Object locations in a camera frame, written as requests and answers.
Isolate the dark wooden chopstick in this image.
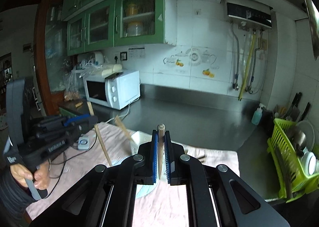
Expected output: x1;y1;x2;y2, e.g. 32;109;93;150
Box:
157;124;165;179

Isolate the black sleeved forearm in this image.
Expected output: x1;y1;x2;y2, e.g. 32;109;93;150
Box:
0;167;36;227

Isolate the person's left hand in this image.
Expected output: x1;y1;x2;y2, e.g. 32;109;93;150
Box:
10;161;50;190

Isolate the white timer device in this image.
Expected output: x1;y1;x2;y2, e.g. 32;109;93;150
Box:
77;135;90;151

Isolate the white plastic utensil holder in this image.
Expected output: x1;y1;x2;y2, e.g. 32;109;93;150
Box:
130;131;152;155

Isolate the clear plastic bag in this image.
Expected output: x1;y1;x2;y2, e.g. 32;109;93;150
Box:
63;64;103;102

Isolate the pink and blue towel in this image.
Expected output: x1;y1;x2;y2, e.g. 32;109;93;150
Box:
26;121;241;227

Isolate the white microwave oven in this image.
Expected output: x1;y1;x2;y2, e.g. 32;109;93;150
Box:
84;70;141;110

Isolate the white electric kettle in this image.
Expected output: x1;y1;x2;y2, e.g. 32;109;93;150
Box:
77;51;104;69

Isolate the soap dispenser bottle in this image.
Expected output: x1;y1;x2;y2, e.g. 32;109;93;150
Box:
251;103;266;125

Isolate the green dish rack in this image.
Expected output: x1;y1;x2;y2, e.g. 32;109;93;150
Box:
267;118;318;203

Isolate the white power cable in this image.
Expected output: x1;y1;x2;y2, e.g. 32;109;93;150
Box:
104;97;140;124

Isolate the green wall cabinet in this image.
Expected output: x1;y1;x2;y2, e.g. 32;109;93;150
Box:
62;0;177;56

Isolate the yellow gas hose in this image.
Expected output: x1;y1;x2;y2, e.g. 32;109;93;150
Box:
237;32;257;102

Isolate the wall water heater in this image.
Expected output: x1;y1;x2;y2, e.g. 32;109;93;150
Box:
221;0;273;31

